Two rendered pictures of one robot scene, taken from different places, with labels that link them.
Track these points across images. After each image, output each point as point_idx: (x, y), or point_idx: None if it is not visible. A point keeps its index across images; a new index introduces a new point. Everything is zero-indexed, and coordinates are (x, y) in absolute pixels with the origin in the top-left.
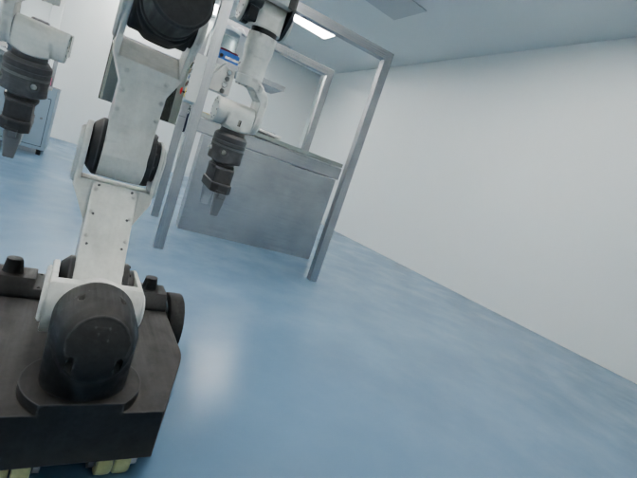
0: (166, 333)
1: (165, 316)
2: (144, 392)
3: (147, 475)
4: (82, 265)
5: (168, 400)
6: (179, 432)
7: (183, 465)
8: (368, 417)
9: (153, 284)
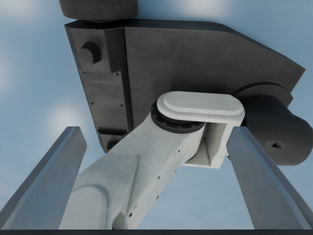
0: (180, 38)
1: (136, 29)
2: (275, 78)
3: (270, 45)
4: (188, 157)
5: (265, 47)
6: (243, 12)
7: (277, 17)
8: None
9: (96, 51)
